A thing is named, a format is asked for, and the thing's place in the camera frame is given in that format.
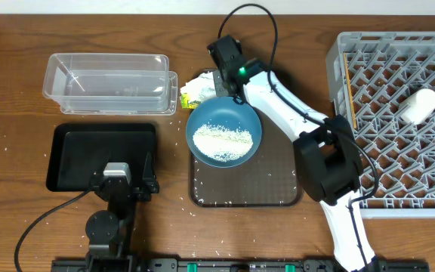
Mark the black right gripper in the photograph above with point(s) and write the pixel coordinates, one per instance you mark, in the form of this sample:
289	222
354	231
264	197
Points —
222	89

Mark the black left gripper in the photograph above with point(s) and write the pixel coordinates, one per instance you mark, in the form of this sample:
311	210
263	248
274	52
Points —
152	183

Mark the dark blue plate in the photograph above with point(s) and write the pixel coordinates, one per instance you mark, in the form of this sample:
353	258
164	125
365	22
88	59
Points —
230	114

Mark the white plastic cup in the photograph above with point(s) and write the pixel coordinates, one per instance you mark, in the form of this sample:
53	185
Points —
417	107

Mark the orange chopstick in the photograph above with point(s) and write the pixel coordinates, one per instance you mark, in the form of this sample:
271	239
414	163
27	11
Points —
349	90

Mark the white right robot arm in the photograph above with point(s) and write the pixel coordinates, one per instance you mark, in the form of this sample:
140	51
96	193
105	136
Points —
327	157

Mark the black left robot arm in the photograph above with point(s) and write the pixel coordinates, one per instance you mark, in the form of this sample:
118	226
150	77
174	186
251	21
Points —
110	230

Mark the grey dishwasher rack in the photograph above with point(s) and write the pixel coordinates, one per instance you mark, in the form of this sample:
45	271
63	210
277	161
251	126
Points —
385	68

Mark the crumpled white paper napkin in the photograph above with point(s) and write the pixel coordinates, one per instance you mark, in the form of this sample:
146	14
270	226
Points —
199	89

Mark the yellow green snack wrapper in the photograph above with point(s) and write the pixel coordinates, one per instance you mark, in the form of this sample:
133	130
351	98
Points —
187	103

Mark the pile of white rice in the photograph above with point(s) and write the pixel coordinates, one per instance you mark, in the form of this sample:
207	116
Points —
222	144

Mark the black plastic tray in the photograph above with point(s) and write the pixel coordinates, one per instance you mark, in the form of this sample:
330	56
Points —
81	150

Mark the brown serving tray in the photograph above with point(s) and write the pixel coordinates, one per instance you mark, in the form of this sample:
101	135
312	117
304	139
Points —
266	179

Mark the clear plastic bin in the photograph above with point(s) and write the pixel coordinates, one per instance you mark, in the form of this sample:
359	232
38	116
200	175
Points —
111	84

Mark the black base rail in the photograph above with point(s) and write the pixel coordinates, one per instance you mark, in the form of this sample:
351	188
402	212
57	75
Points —
173	265

